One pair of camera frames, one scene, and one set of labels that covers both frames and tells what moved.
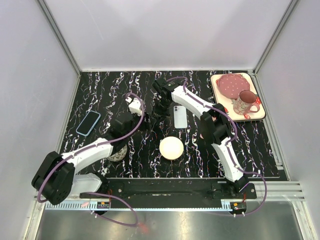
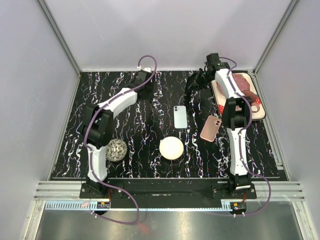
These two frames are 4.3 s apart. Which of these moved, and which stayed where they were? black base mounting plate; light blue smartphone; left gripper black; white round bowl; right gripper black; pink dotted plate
Moved: left gripper black; right gripper black
Stayed: pink dotted plate; black base mounting plate; light blue smartphone; white round bowl
